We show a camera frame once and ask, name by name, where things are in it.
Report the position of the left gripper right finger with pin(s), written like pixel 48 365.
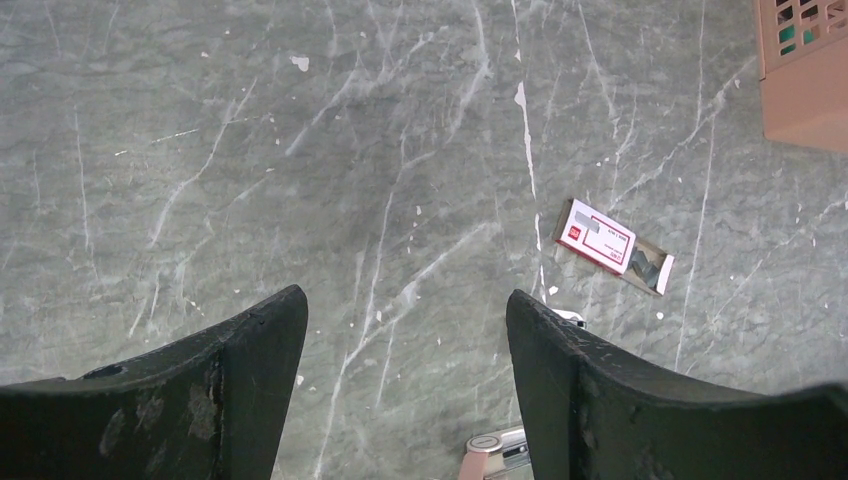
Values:
pixel 592 410

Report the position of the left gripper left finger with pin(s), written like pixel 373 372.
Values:
pixel 211 405

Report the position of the red white staple box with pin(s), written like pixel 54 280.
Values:
pixel 613 247

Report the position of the pink stapler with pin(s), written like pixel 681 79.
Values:
pixel 494 455

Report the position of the orange file organizer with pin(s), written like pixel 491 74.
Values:
pixel 804 94

